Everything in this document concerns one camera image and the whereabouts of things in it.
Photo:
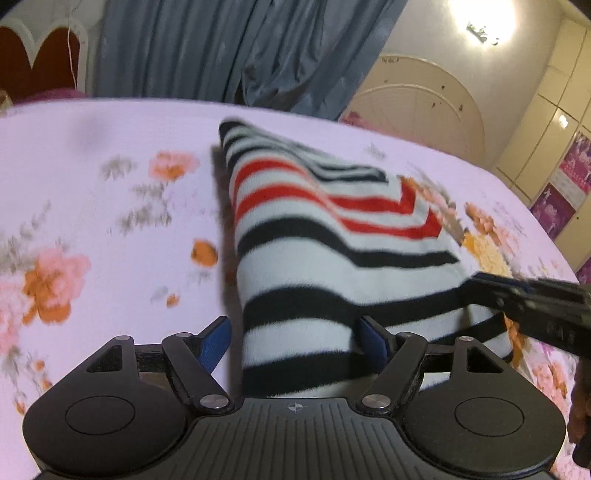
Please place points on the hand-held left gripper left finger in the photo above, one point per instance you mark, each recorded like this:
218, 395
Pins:
217, 345

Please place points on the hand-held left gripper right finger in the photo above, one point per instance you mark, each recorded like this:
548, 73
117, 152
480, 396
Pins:
375, 342

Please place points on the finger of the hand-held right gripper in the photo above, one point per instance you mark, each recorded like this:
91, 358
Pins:
501, 281
485, 295

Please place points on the black red white striped garment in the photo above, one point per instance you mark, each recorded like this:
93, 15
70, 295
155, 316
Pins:
314, 258

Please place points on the person's right hand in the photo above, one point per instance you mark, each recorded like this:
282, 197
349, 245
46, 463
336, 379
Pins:
581, 415

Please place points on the cream wardrobe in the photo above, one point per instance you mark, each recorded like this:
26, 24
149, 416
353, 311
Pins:
554, 138

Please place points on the white arched headboard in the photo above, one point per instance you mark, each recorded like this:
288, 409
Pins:
425, 115

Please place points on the floral lilac bed sheet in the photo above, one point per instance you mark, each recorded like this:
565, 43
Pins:
101, 194

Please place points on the pink bedding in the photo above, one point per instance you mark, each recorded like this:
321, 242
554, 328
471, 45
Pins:
354, 119

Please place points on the blue-grey curtain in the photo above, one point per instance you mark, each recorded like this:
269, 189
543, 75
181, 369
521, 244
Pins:
231, 50

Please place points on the pink pillow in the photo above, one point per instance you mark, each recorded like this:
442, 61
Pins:
55, 94

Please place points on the red scalloped headboard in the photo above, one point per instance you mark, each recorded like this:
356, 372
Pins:
46, 64

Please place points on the pink wall poster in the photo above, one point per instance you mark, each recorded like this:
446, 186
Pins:
565, 184

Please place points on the bright wall lamp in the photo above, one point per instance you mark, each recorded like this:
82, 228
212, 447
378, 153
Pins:
482, 25

